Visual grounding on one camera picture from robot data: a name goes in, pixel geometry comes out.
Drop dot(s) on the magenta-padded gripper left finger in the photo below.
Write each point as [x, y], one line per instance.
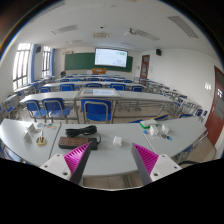
[71, 163]

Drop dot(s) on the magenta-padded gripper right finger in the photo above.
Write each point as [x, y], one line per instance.
[150, 163]

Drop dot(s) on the dark power strip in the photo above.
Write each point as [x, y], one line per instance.
[75, 142]

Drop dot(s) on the small dark card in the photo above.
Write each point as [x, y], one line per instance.
[166, 137]

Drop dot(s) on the small blue card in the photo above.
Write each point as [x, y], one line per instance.
[146, 132]

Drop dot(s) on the small white box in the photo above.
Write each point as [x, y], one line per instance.
[165, 129]
[153, 130]

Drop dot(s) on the green and white box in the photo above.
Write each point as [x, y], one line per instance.
[149, 123]

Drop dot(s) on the colourful small cards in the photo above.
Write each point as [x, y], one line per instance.
[46, 126]

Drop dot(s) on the white card stand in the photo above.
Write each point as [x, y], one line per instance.
[26, 137]
[32, 128]

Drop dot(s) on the blue classroom chairs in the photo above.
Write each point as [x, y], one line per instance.
[96, 110]

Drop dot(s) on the framed flat desk panel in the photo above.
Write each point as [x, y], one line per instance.
[98, 92]

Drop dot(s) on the dark red door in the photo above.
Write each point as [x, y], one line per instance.
[216, 106]

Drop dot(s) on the orange lectern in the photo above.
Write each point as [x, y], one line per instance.
[99, 71]

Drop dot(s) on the red door with window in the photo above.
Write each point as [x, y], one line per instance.
[144, 66]

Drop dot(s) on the green blackboard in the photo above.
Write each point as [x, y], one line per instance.
[78, 61]

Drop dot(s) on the narrow bright window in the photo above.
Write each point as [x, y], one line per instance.
[46, 61]

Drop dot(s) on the tall bright window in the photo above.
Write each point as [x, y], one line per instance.
[21, 65]

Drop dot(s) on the bright projection screen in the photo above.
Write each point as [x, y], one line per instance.
[111, 57]

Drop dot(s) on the ceiling lights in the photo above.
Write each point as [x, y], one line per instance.
[146, 34]

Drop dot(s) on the ceiling air vent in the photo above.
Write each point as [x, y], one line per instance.
[101, 35]

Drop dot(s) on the ceiling projector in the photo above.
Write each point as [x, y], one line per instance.
[130, 31]

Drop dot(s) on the white wall switch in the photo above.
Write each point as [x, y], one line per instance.
[208, 86]

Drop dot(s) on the black wall speaker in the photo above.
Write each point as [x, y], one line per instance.
[158, 52]
[38, 49]

